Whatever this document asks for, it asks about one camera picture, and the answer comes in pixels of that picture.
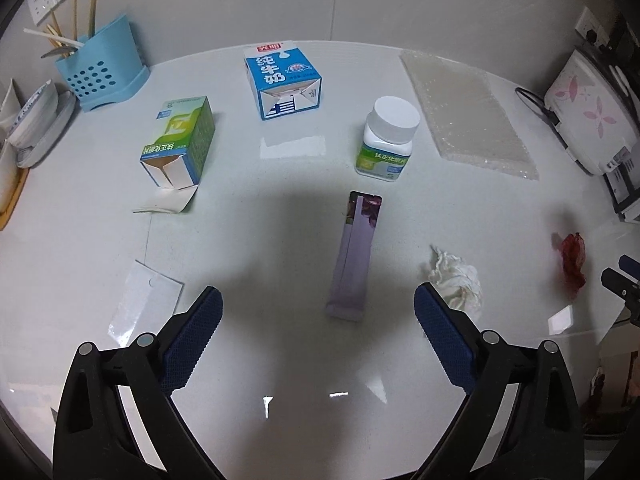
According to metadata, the wooden tray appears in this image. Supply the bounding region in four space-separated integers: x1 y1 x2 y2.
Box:
0 166 31 232

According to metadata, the white ceramic plate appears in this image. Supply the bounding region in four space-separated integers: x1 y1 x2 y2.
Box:
15 91 77 169

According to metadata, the large white ceramic bowl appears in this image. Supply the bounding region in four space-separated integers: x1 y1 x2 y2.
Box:
0 77 22 128

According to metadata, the black power cable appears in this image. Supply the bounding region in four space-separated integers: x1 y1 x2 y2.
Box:
515 87 577 162

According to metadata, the white pill bottle green label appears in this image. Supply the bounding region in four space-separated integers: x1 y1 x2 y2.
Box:
355 96 420 182

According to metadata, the white printed box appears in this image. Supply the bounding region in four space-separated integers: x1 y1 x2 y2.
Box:
602 147 640 224

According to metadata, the crumpled white tissue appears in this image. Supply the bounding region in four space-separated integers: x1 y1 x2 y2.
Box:
426 246 485 321

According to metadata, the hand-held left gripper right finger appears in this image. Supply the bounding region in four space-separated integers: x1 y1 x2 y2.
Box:
414 281 586 480

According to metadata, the purple sachet packet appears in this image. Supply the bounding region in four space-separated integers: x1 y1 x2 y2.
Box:
326 191 384 322

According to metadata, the blue and white milk carton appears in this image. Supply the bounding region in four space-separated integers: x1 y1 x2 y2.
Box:
243 40 323 122

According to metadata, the bubble wrap sheet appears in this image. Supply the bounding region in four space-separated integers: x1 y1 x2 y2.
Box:
400 50 540 181

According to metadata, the white plastic chopstick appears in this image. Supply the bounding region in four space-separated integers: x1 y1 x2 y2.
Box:
24 28 83 49

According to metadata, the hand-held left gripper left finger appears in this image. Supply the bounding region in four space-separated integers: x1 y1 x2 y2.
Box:
52 286 226 480

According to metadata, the blue perforated utensil holder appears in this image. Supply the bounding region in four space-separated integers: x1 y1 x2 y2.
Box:
54 15 151 113

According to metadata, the white floral rice cooker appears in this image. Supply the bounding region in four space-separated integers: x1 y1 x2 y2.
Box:
544 47 640 177

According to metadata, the clear plastic bag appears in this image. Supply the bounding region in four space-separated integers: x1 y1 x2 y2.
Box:
107 260 185 346

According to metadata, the red crumpled wrapper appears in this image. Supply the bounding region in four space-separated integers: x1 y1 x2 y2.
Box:
551 232 587 301

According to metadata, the green medicine box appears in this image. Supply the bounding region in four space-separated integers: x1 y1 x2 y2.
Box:
132 95 217 215

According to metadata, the white wall socket with plug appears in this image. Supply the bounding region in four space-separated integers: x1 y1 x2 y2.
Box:
575 7 609 45

